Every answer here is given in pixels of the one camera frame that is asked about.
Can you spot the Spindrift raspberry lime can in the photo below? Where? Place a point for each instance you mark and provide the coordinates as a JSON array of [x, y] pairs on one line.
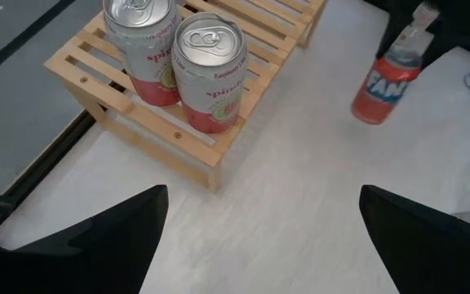
[[145, 61], [208, 81]]

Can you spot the red Fanta can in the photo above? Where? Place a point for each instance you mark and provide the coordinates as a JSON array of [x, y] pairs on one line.
[[382, 90]]

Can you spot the black metal table frame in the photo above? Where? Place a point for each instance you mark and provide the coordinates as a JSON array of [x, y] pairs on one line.
[[35, 175]]

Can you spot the wooden slatted shelf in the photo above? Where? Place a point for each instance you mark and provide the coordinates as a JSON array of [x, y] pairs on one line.
[[137, 113]]

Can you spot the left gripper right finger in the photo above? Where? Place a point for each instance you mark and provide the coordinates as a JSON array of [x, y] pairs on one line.
[[435, 253]]

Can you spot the white table cover sheet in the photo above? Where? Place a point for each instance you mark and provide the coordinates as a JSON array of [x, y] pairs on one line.
[[292, 183]]

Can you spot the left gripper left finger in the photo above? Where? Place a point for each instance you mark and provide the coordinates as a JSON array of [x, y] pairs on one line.
[[76, 261]]

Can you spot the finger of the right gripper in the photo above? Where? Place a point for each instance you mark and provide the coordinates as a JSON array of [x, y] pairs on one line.
[[396, 20], [443, 45]]

